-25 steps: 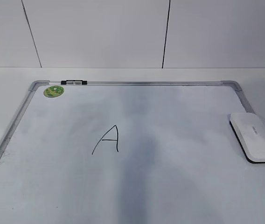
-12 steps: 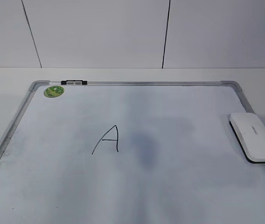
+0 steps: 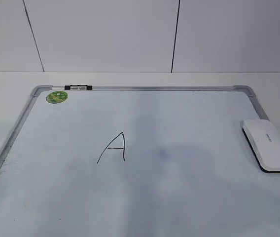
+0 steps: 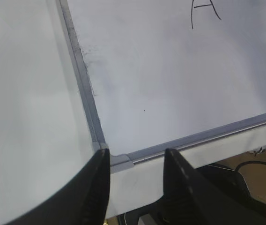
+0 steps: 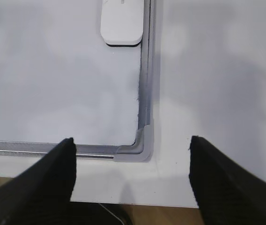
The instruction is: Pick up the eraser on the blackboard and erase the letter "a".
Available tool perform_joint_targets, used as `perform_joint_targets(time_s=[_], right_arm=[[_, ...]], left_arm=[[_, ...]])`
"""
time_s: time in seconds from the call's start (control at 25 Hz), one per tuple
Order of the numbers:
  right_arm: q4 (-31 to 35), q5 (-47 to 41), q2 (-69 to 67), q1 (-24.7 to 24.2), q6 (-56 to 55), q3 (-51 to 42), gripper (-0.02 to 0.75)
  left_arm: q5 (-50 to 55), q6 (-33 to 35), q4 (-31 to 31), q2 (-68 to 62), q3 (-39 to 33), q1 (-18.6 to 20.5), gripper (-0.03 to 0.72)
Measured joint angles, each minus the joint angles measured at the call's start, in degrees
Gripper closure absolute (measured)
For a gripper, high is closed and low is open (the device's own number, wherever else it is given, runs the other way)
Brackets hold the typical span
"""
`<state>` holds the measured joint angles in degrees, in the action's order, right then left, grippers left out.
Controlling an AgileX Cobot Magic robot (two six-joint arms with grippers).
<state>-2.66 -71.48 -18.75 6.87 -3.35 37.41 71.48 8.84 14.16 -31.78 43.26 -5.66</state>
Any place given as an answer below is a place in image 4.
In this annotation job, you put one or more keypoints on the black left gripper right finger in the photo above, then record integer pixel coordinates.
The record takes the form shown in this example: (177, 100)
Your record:
(210, 205)

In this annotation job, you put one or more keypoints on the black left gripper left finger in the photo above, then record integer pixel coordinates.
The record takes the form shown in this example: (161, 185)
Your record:
(82, 201)

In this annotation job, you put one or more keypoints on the white board with aluminium frame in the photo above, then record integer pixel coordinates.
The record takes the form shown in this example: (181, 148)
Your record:
(158, 74)

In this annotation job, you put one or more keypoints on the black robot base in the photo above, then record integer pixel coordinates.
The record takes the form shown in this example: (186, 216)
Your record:
(230, 182)

